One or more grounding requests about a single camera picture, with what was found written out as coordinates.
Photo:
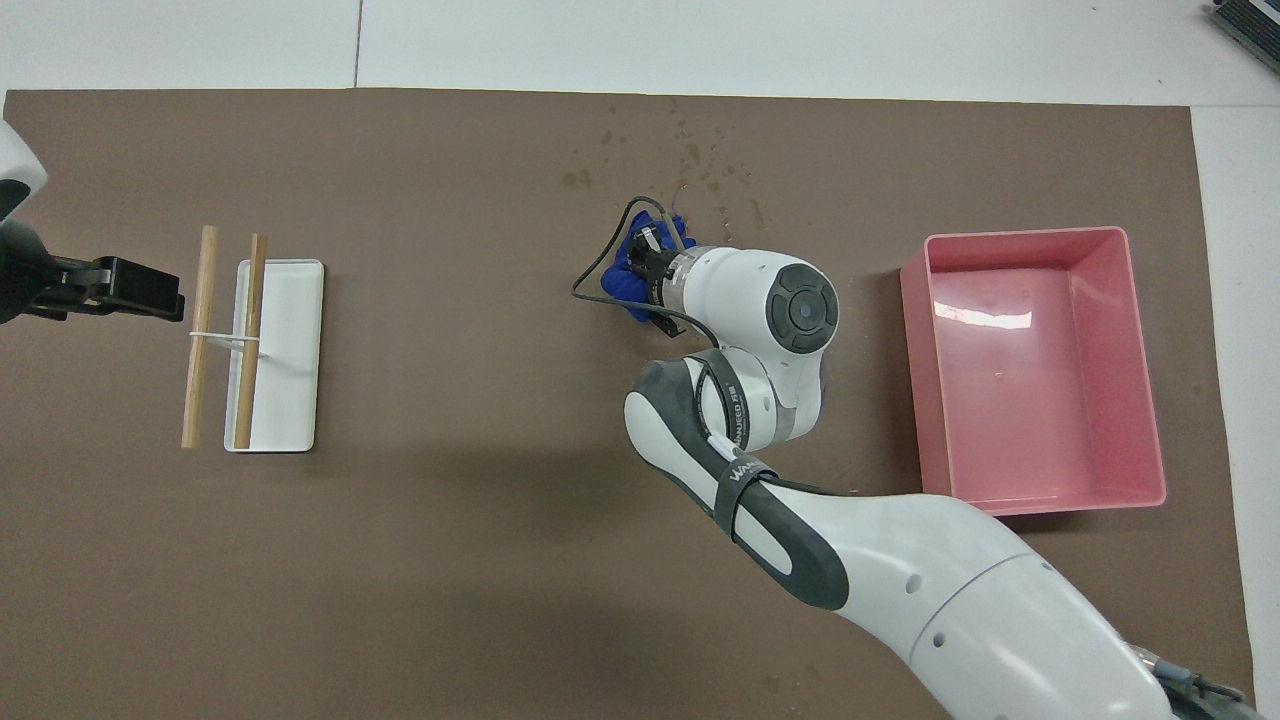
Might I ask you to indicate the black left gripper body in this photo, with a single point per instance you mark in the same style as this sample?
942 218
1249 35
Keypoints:
20 275

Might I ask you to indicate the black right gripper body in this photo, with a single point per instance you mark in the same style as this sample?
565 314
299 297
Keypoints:
655 280

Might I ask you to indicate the blue towel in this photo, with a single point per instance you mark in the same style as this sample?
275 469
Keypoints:
622 280

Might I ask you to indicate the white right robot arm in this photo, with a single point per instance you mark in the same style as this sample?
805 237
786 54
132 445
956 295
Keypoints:
900 580

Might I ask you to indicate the pale wooden dowel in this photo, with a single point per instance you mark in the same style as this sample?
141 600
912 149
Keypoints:
205 290

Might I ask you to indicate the white rack with wooden dowels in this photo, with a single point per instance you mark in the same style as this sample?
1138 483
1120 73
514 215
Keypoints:
290 380

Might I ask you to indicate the brown table mat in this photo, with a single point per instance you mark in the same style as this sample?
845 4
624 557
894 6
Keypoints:
450 600

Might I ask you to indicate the pink plastic bin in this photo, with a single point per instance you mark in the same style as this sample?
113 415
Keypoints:
1030 400

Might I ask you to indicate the grey ribbed device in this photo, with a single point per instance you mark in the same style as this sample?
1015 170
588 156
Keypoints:
1250 20

